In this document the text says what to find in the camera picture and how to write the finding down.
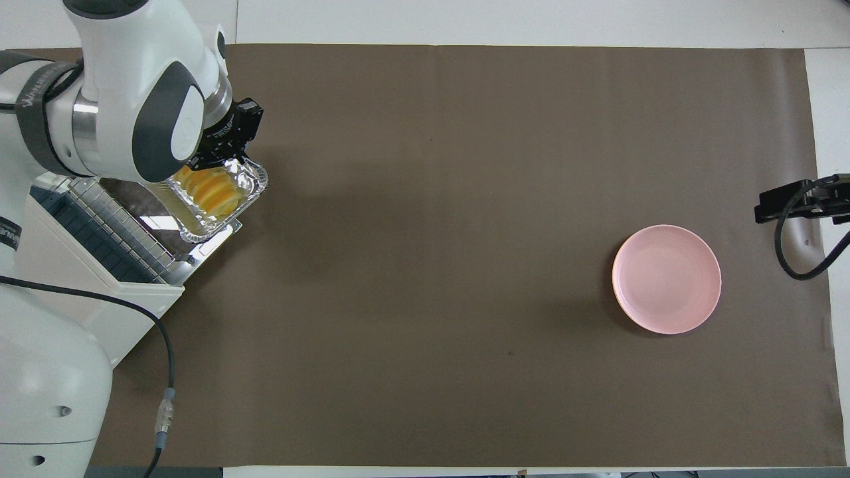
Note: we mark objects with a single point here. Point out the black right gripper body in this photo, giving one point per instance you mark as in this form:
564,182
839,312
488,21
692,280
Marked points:
830,207

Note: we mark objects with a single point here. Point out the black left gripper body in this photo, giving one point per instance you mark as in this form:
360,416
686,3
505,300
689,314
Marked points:
236,129

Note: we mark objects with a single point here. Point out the aluminium foil tray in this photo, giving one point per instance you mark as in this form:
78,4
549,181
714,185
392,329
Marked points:
255,182

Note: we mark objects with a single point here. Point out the golden spiral bread roll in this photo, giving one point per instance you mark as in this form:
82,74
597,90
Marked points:
209,192

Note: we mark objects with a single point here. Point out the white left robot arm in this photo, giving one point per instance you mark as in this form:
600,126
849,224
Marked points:
126,60

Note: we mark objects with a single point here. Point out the glass oven door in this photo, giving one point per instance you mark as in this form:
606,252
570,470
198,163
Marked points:
212,242

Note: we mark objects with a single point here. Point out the metal oven rack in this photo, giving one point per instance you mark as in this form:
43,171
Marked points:
126,242

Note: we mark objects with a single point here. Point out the cream toaster oven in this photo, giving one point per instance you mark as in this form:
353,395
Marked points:
86,272

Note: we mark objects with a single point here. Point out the pink round plate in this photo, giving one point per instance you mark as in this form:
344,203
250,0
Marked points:
667,279

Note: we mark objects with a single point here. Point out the brown table mat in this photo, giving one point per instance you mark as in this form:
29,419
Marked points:
425,265

